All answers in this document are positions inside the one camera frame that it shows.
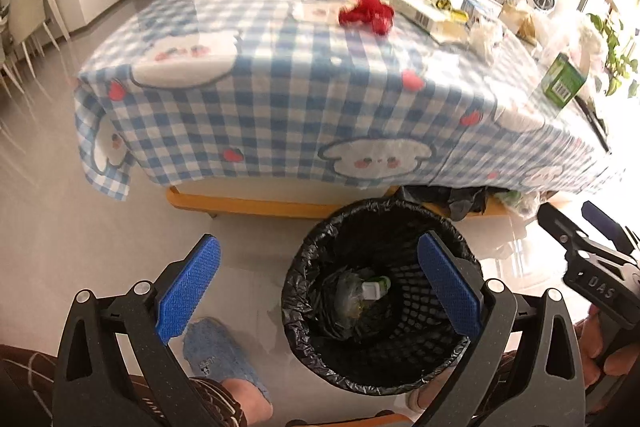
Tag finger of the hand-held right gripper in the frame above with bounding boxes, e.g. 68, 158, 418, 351
581, 201, 640, 258
537, 204, 592, 254

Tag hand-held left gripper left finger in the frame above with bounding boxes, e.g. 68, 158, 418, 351
52, 234, 236, 427

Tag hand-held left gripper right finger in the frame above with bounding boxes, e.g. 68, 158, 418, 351
415, 231, 586, 427

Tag black mesh trash bin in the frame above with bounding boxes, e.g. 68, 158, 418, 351
281, 198, 485, 397

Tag person's right hand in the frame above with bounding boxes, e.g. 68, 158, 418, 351
575, 307, 640, 390

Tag blue fluffy slipper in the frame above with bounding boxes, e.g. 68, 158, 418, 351
182, 317, 272, 404

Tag white green bottle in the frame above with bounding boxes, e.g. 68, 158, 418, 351
362, 276, 392, 301

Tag black plastic bag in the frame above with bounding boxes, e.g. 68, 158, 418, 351
399, 186, 490, 222

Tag black flat strip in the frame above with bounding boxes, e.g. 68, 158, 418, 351
575, 96, 612, 154

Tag clear crumpled wrapper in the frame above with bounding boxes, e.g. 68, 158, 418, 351
334, 271, 377, 325

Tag person's left leg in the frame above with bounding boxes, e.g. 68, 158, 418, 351
219, 377, 275, 427

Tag green drink carton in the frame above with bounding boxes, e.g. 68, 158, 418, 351
539, 52, 588, 108

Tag green potted plant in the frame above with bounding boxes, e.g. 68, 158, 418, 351
589, 12, 640, 98

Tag brown striped shorts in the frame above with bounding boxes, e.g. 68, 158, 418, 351
0, 343, 251, 427

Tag crumpled clear plastic bags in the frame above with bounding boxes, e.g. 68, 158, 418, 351
530, 9, 608, 75

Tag beige paper bag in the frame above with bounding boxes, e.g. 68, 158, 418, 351
501, 1, 539, 44

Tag blue checked bear tablecloth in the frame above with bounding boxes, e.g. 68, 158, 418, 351
74, 0, 626, 202

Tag long white carton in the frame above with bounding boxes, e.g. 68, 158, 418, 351
390, 0, 471, 44

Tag red crumpled wrapper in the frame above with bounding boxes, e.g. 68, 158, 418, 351
338, 0, 396, 36

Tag row of white chairs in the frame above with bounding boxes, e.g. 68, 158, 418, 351
0, 1, 62, 100

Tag white side table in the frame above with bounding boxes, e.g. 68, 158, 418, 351
36, 0, 72, 44

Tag wooden table frame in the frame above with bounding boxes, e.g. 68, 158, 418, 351
165, 184, 571, 222

